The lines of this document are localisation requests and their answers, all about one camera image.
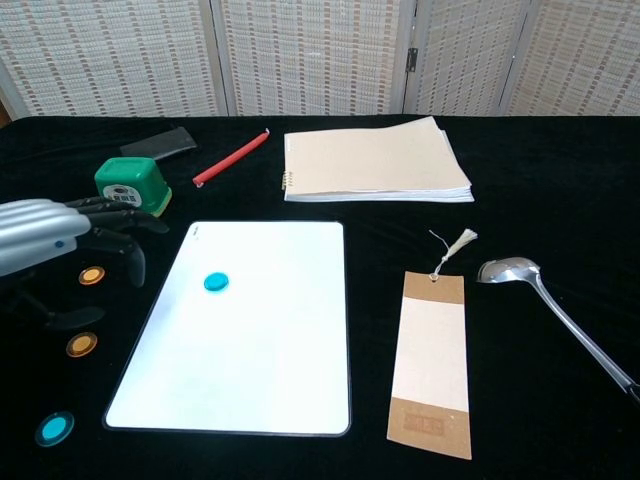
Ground green yellow plastic box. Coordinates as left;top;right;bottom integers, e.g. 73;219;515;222
93;156;173;219

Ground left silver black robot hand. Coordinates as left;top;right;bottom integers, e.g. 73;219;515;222
0;196;171;334

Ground blue round magnet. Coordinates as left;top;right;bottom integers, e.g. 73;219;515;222
203;271;231;294
34;411;76;448

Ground brown bookmark with tassel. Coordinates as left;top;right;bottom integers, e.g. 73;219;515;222
386;228;479;460

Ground black velvet tablecloth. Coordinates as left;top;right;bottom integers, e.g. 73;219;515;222
0;114;640;480

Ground red pen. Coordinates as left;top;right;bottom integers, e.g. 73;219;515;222
192;127;270;190

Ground beige spiral notebook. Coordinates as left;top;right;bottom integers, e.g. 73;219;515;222
281;115;475;204

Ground white magnetic board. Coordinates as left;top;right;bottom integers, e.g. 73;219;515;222
102;219;353;438

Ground steel ladle black handle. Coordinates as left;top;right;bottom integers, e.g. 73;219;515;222
475;256;640;404

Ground black pouch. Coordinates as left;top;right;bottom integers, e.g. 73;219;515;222
119;125;199;162

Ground woven folding screen panel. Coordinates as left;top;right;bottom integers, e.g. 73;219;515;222
0;0;224;121
402;0;531;117
209;0;416;117
502;0;640;117

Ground orange round magnet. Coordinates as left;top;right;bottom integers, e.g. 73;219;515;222
65;331;99;359
78;265;107;287

